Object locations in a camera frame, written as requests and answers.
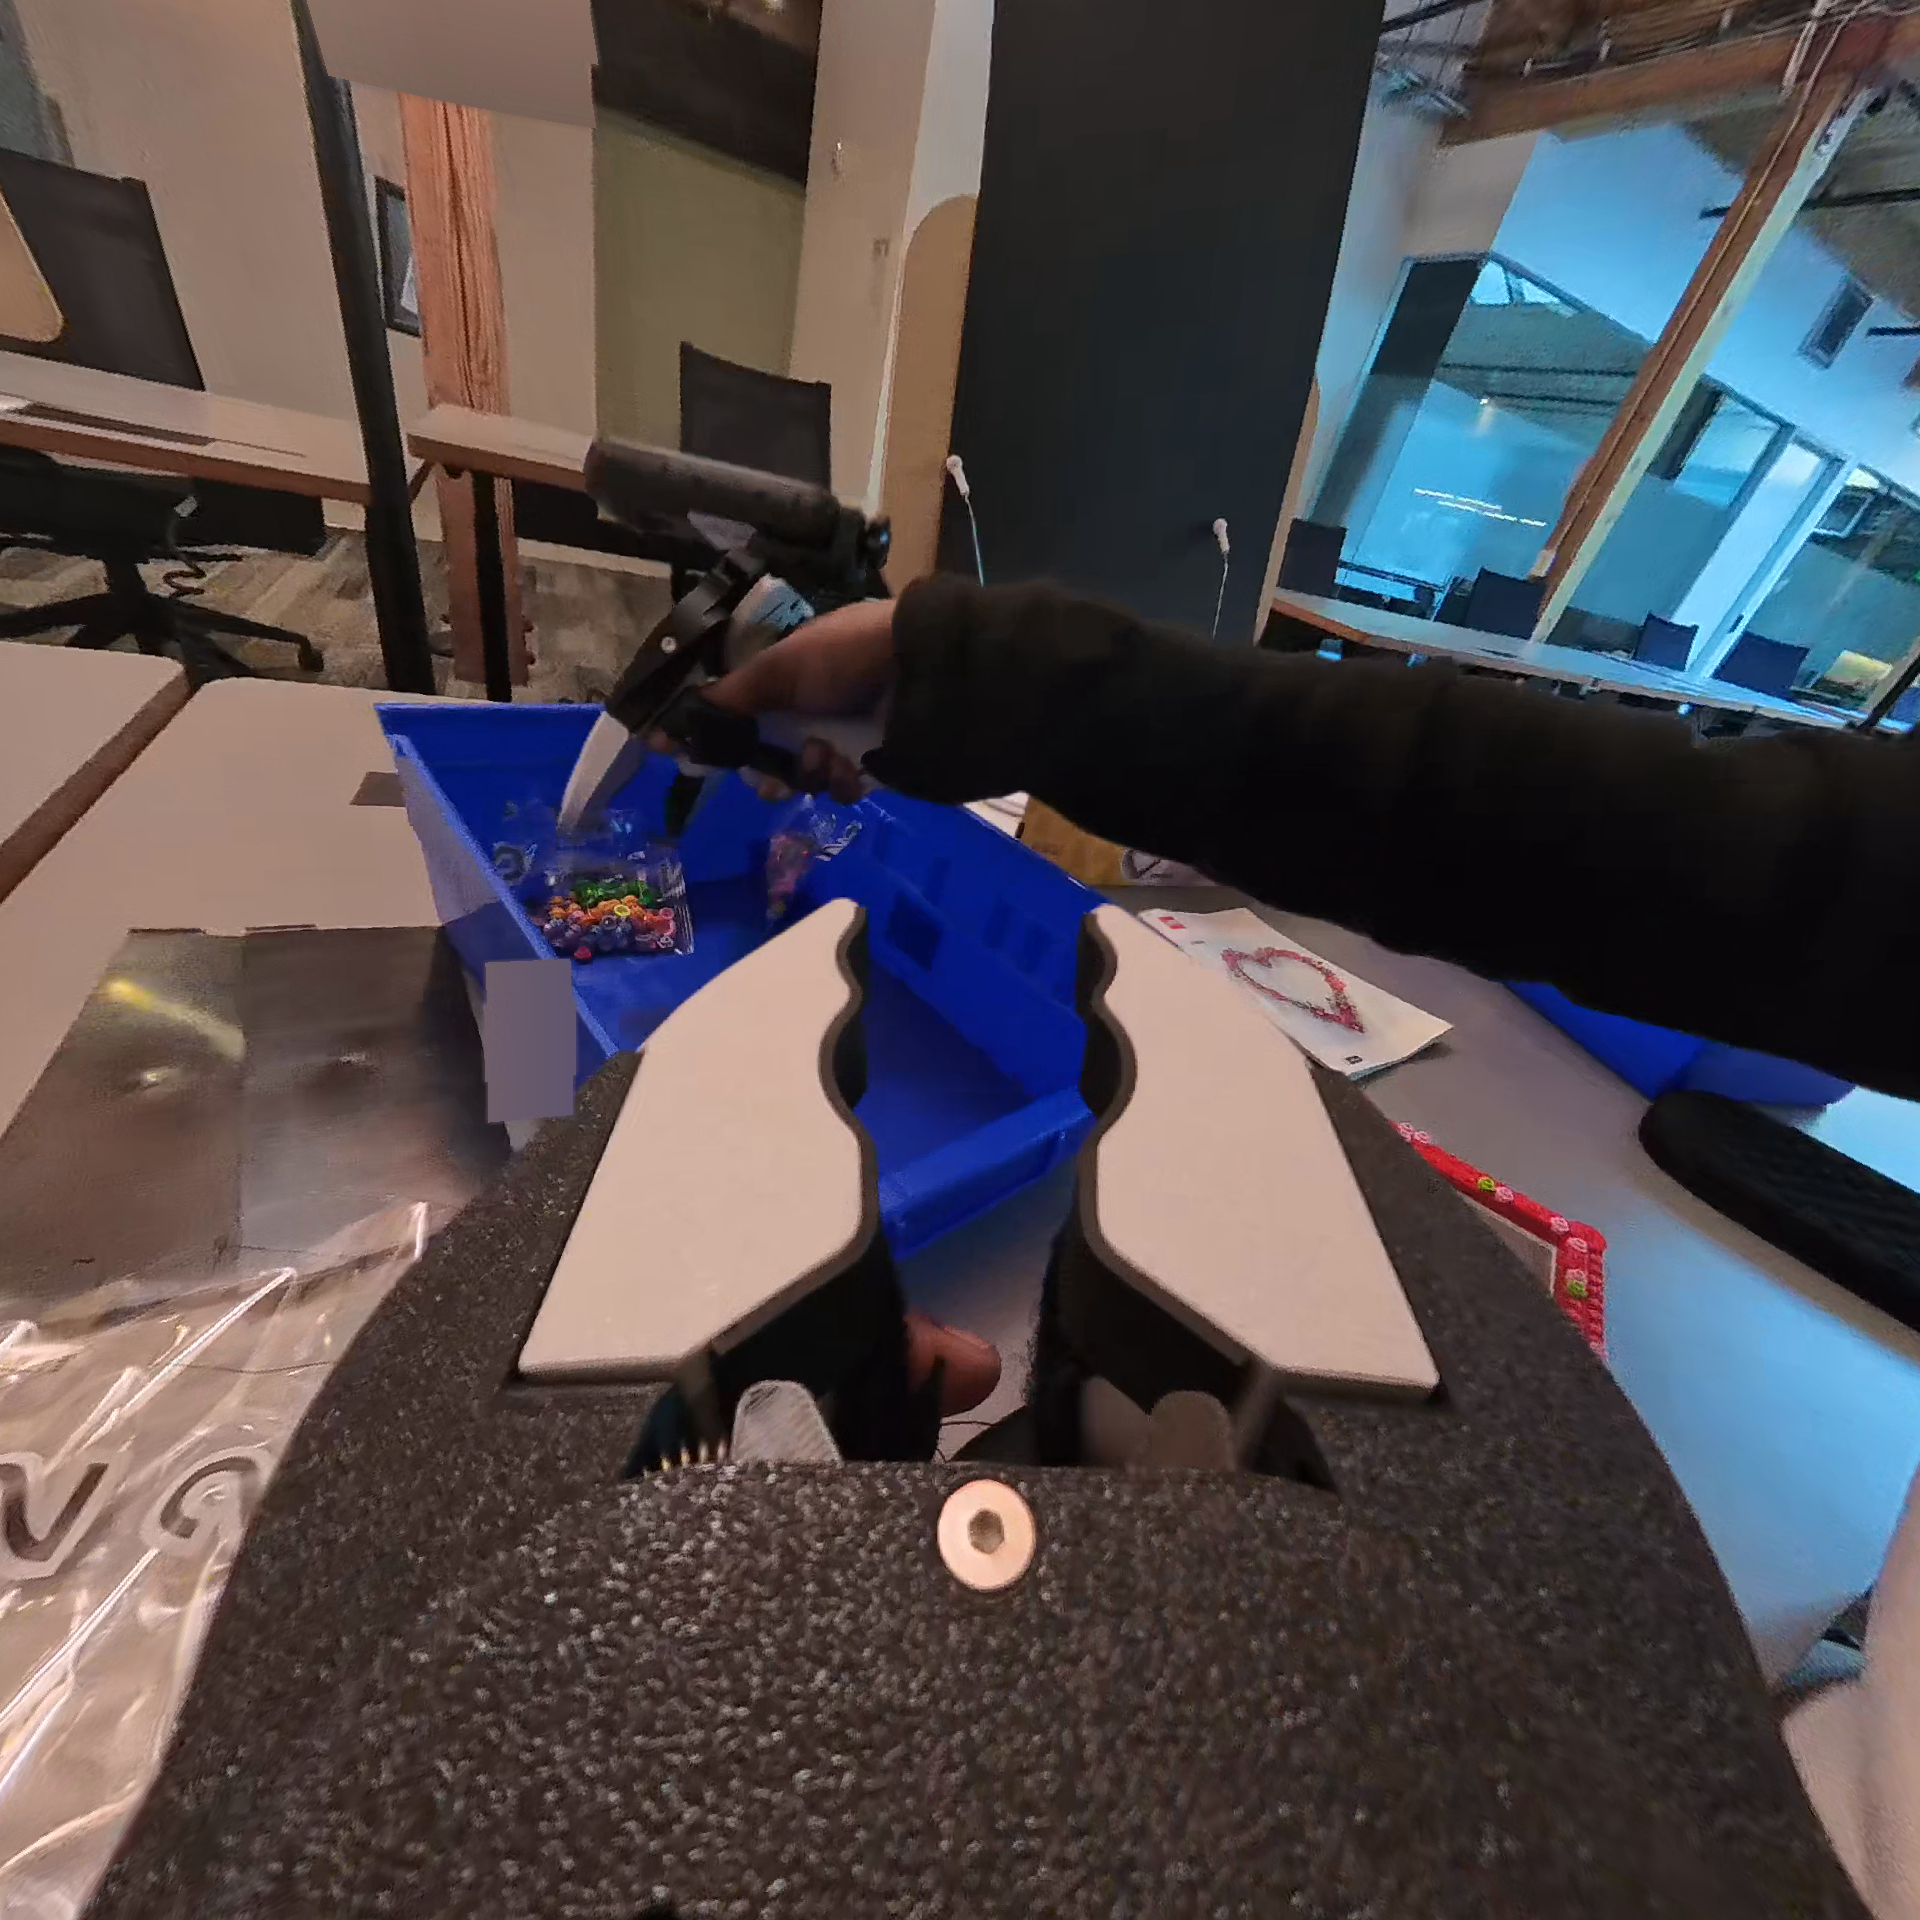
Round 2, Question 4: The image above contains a pink bead packet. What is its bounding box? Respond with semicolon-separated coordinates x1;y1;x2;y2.
761;802;866;922

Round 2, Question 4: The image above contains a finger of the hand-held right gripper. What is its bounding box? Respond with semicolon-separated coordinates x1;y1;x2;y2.
561;708;666;837

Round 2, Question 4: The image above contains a wooden post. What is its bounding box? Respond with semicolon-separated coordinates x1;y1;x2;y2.
395;95;530;705

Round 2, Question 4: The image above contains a person's right hand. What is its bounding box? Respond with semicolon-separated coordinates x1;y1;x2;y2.
701;599;902;807

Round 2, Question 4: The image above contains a person's left hand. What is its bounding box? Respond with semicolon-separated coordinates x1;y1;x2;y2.
902;1316;1004;1419

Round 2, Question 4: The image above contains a wooden background desk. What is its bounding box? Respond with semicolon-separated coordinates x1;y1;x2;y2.
0;349;442;511

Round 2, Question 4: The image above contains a black wrist rest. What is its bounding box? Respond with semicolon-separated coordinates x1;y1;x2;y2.
1640;1088;1920;1339

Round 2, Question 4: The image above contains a red beaded frame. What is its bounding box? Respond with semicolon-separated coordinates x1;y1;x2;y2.
1395;1120;1611;1363

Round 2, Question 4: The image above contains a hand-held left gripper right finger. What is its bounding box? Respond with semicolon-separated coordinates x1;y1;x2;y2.
1074;906;1444;1474

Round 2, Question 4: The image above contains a long white table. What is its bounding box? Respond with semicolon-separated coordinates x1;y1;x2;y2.
1267;585;1920;740

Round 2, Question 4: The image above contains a framed wall picture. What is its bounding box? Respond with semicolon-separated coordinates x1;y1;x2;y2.
373;176;426;339

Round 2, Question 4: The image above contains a clear printed plastic packet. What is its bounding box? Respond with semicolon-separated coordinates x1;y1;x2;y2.
491;802;640;889

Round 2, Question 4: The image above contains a person's right forearm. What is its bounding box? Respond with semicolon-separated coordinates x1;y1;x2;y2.
866;573;1920;1105

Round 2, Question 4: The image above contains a large clear plastic bag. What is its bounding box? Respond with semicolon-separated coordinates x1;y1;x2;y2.
0;1199;442;1920

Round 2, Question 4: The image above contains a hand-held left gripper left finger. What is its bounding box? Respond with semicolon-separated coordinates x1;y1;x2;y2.
517;901;881;1471

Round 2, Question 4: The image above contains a colourful bead packet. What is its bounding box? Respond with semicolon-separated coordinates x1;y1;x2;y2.
526;849;701;964

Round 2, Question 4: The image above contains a neighbouring grey desk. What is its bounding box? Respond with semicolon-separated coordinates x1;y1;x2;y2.
0;641;195;906

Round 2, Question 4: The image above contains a black pole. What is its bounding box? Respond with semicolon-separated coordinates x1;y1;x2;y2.
289;0;442;698

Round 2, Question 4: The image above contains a rounded wooden board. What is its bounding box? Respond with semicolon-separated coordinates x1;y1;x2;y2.
881;195;981;561

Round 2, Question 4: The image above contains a dark desk cover panel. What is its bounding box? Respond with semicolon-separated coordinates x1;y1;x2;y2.
0;929;506;1292

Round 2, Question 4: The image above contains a blue plastic bin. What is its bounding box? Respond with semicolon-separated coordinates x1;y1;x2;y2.
374;701;1106;1264
1504;976;1865;1114

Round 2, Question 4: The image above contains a black office chair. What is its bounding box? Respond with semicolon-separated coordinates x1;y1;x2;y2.
0;146;328;681

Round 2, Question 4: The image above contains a paper sheet with heart picture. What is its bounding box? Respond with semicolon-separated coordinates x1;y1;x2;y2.
1136;901;1457;1083

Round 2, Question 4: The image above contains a black mesh chair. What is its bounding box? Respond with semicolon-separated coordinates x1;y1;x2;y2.
677;341;837;492

